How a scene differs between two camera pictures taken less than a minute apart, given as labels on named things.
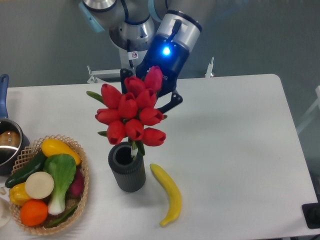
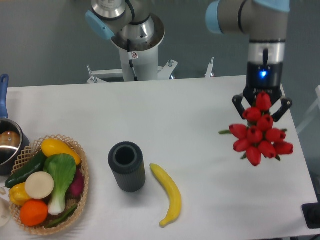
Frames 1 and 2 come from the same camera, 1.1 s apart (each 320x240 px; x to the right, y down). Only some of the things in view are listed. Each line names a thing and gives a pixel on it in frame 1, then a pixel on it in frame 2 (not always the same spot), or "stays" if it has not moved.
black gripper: x=168 y=55 -> x=267 y=77
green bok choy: x=62 y=169 stays
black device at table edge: x=311 y=213 stays
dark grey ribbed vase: x=130 y=173 stays
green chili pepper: x=62 y=218 stays
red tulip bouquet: x=132 y=112 -> x=257 y=138
